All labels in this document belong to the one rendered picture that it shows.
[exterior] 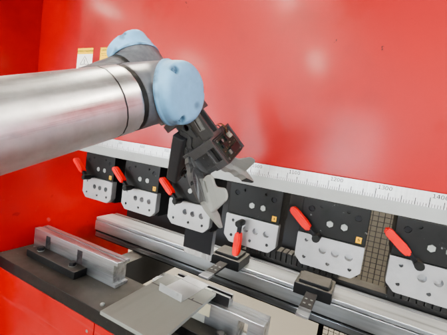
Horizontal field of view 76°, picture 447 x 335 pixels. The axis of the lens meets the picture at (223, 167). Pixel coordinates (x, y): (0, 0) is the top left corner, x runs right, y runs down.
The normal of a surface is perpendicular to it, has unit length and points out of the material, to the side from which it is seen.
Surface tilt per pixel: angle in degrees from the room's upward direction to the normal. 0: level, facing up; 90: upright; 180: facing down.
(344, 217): 90
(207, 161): 118
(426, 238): 90
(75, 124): 102
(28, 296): 90
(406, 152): 90
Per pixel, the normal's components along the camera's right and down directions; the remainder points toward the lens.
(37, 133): 0.83, 0.29
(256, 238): -0.46, 0.02
